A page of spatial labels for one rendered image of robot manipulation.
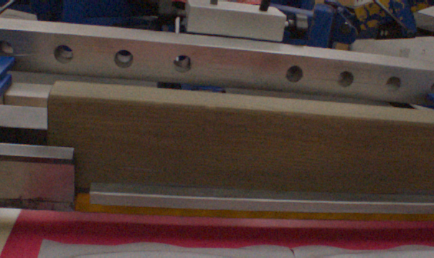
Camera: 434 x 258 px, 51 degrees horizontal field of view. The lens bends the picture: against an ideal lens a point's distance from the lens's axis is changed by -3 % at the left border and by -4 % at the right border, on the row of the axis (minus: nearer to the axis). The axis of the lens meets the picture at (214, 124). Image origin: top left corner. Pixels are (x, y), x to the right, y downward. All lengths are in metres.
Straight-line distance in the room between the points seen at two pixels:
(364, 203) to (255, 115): 0.11
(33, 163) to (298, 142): 0.18
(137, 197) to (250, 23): 0.34
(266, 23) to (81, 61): 0.23
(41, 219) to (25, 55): 0.24
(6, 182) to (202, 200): 0.13
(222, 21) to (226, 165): 0.30
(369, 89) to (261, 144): 0.31
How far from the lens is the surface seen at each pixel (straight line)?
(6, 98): 0.51
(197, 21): 0.59
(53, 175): 0.33
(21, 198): 0.34
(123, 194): 0.33
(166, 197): 0.33
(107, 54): 0.55
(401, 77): 0.64
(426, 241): 0.43
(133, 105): 0.31
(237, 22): 0.60
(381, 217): 0.42
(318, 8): 1.00
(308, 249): 0.37
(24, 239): 0.35
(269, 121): 0.33
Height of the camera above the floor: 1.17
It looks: 23 degrees down
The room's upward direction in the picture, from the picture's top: 8 degrees clockwise
